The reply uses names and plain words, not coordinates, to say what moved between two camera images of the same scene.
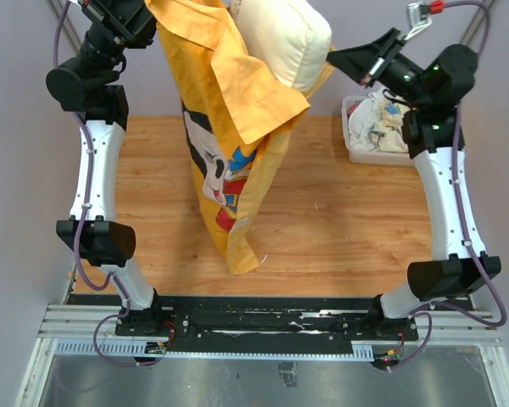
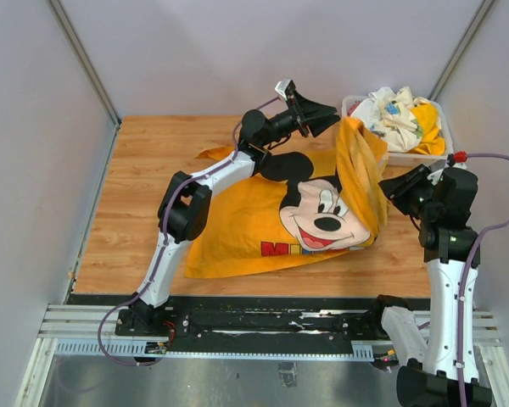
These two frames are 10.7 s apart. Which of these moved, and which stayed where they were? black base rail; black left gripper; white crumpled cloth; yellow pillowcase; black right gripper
Moved: yellow pillowcase; black left gripper; black right gripper
Stayed: black base rail; white crumpled cloth
